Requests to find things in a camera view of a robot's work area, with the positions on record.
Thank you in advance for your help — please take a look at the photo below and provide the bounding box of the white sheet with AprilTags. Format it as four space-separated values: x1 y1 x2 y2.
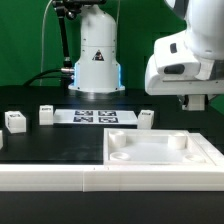
54 109 137 125

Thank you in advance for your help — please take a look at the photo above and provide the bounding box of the white square table top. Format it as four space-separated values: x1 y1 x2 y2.
103 128 214 165

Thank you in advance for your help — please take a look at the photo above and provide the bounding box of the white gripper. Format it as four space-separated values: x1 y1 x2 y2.
145 31 224 95

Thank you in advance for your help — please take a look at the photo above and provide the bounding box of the grey thin cable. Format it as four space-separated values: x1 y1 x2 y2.
39 0 54 87

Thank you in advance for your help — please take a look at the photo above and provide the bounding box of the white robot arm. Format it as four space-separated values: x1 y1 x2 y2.
69 0 224 95

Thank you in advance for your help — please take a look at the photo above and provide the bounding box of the black cable bundle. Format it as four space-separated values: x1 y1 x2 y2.
22 67 75 87

